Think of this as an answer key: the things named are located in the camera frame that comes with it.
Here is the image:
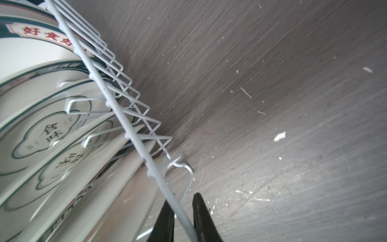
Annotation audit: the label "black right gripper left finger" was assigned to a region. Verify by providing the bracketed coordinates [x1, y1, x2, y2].
[147, 201, 175, 242]

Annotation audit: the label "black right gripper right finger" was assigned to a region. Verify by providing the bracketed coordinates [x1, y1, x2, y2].
[192, 193, 223, 242]

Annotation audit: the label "plain white plate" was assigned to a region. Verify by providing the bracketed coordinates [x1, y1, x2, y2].
[49, 151, 158, 242]

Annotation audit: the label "white plate red characters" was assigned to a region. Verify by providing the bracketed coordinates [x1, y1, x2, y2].
[1, 15, 79, 80]

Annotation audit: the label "green red rimmed plate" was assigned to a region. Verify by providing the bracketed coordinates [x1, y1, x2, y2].
[1, 113, 123, 242]

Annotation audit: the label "green cloud pattern plate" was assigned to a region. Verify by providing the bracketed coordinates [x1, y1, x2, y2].
[1, 59, 109, 190]

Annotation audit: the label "white wire dish rack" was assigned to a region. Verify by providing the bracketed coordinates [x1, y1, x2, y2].
[46, 1, 198, 242]

